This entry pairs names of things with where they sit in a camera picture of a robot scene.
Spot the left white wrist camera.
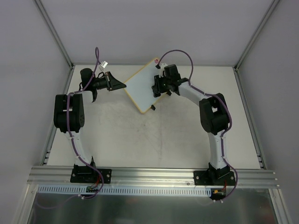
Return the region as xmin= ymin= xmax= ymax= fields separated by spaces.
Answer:
xmin=99 ymin=61 xmax=108 ymax=71

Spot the white slotted cable duct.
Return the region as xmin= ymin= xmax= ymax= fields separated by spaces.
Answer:
xmin=37 ymin=184 xmax=212 ymax=197

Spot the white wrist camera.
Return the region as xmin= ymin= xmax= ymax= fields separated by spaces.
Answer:
xmin=99 ymin=61 xmax=108 ymax=71
xmin=156 ymin=63 xmax=168 ymax=77

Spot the yellow-framed whiteboard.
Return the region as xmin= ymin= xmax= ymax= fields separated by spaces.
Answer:
xmin=124 ymin=58 xmax=166 ymax=113

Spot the left aluminium frame post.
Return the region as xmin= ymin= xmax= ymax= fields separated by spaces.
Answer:
xmin=33 ymin=0 xmax=73 ymax=68

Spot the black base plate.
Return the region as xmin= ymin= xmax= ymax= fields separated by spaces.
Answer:
xmin=193 ymin=170 xmax=236 ymax=186
xmin=70 ymin=165 xmax=112 ymax=184

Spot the aluminium frame post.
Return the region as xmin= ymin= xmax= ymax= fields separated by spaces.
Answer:
xmin=234 ymin=0 xmax=281 ymax=70
xmin=33 ymin=0 xmax=73 ymax=68

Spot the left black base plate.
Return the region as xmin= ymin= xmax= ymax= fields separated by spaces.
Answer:
xmin=70 ymin=165 xmax=112 ymax=184

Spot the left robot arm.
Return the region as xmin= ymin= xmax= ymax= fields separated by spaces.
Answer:
xmin=53 ymin=68 xmax=126 ymax=182

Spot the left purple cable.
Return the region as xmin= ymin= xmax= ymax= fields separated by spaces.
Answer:
xmin=36 ymin=47 xmax=105 ymax=209

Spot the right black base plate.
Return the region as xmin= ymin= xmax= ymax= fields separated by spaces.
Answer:
xmin=193 ymin=170 xmax=236 ymax=186

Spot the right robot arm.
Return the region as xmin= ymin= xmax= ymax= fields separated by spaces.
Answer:
xmin=152 ymin=63 xmax=232 ymax=185

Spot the right aluminium frame post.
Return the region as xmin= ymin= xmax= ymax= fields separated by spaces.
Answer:
xmin=234 ymin=0 xmax=281 ymax=70

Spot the aluminium mounting rail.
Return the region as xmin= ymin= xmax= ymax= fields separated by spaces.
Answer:
xmin=27 ymin=166 xmax=280 ymax=189

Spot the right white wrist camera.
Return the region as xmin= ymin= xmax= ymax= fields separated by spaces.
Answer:
xmin=156 ymin=63 xmax=168 ymax=77

